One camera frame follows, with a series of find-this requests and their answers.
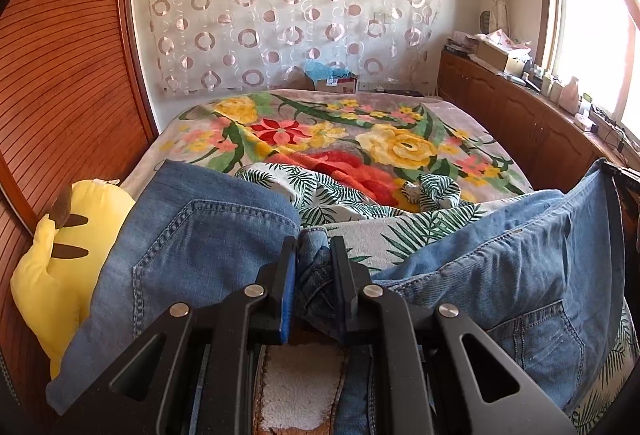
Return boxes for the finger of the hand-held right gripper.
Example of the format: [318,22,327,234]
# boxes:
[600,159,640,246]

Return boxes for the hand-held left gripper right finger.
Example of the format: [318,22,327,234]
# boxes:
[327,235,577,435]

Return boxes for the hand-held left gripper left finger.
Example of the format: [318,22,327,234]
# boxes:
[47,235,301,435]

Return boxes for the light blue denim pants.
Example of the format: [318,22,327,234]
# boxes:
[47,159,626,435]

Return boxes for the white power strip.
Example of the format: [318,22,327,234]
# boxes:
[587,105,626,137]

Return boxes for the white fleecy brown-edged pad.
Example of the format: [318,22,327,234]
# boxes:
[252,340,348,433]

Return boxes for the white bottle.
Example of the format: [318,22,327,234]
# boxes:
[559,76,581,112]

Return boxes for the leaf print bed sheet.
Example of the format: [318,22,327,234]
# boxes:
[235,162,640,435]

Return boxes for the long wooden cabinet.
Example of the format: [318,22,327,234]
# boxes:
[437,50,631,196]

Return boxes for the window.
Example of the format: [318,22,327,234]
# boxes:
[542,0,640,136]

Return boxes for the floral blanket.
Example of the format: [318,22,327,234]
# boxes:
[122,89,533,216]

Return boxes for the cardboard box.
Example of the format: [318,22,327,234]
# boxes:
[475,38,526,75]

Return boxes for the blue plastic bag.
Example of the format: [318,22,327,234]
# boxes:
[304,60,346,83]

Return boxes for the yellow plush toy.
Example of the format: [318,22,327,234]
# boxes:
[10,179,138,378]

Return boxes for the wooden slatted wardrobe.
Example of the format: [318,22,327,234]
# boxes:
[0,0,161,416]

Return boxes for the circle pattern wall curtain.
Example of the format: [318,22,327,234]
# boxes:
[131,0,446,96]

